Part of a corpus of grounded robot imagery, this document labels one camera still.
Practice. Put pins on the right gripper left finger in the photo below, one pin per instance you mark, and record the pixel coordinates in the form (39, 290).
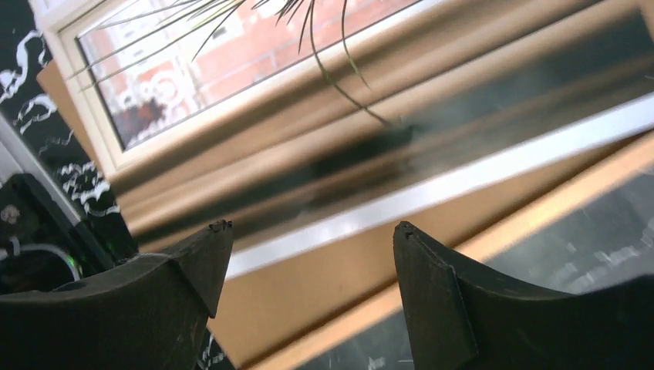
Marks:
(151, 312)

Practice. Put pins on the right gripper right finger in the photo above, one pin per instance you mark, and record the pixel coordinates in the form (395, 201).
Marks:
(462, 314)

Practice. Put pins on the brown backing board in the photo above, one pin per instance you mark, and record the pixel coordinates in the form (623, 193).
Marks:
(263, 308)

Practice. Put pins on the wooden picture frame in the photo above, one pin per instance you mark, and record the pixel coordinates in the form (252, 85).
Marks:
(589, 184)

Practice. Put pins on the clear acrylic sheet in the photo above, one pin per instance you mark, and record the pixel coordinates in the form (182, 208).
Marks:
(604, 242)

